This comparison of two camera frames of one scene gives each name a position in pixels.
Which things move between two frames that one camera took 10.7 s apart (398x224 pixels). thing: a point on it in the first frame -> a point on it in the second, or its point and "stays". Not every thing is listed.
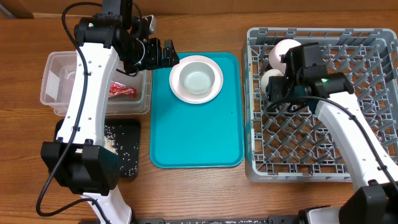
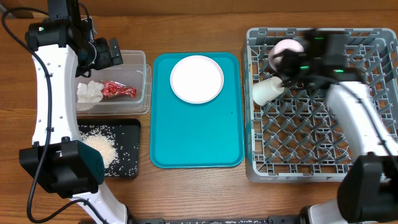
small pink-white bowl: (281, 47) stays
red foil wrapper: (116, 88) stays
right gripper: (277, 88) -> (286, 66)
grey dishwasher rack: (299, 145) stays
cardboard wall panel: (56, 9) stays
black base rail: (270, 219) stays
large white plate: (196, 79) stays
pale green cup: (273, 72) -> (266, 91)
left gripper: (156, 60) -> (102, 45)
